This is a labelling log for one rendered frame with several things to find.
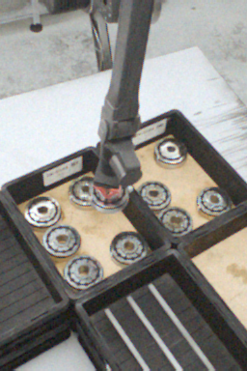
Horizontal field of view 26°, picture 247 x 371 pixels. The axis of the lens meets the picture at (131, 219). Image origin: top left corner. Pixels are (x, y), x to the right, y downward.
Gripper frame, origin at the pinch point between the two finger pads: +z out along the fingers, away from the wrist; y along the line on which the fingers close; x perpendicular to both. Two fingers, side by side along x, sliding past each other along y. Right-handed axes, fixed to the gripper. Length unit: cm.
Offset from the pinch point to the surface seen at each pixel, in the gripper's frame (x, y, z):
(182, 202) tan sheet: -19.8, 12.7, 17.0
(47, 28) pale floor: 79, 176, 110
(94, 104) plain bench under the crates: 19, 56, 33
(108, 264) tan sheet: -3.9, -13.0, 16.4
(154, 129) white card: -6.4, 33.0, 12.2
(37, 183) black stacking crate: 21.5, 3.9, 11.9
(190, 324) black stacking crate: -28.5, -24.2, 15.4
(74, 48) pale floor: 58, 163, 108
